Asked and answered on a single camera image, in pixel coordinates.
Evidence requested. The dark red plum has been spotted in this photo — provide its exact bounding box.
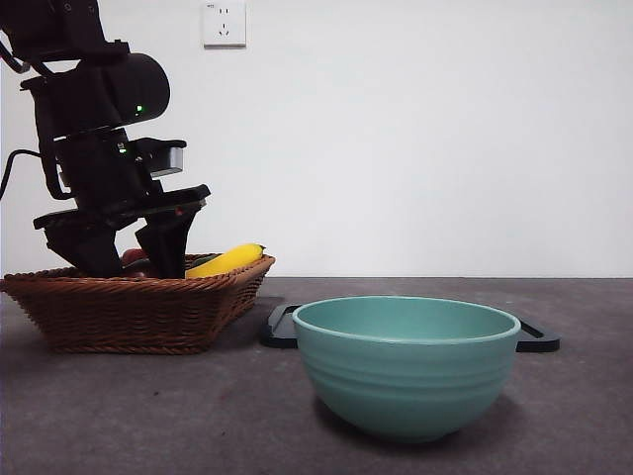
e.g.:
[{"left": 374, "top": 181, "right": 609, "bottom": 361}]
[{"left": 121, "top": 262, "right": 159, "bottom": 279}]

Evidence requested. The teal ceramic bowl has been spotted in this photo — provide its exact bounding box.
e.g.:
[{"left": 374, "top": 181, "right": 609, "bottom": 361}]
[{"left": 292, "top": 295, "right": 523, "bottom": 444}]

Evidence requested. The yellow banana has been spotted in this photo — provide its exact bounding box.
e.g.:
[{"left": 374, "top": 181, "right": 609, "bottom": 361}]
[{"left": 185, "top": 242, "right": 267, "bottom": 280}]

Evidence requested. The brown wicker basket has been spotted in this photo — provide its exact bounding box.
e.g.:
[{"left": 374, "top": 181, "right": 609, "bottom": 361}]
[{"left": 0, "top": 254, "right": 277, "bottom": 355}]

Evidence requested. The dark rectangular tray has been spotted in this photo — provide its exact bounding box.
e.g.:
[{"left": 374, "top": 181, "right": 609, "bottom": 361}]
[{"left": 260, "top": 304, "right": 563, "bottom": 353}]

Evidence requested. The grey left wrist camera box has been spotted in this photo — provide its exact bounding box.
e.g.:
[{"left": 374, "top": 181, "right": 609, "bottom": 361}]
[{"left": 147, "top": 140, "right": 188, "bottom": 179}]

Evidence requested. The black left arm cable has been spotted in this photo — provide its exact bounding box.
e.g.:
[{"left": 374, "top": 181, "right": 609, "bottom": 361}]
[{"left": 0, "top": 149, "right": 44, "bottom": 200}]

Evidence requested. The white wall socket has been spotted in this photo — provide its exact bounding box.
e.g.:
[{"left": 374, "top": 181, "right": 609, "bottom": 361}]
[{"left": 203, "top": 0, "right": 247, "bottom": 49}]

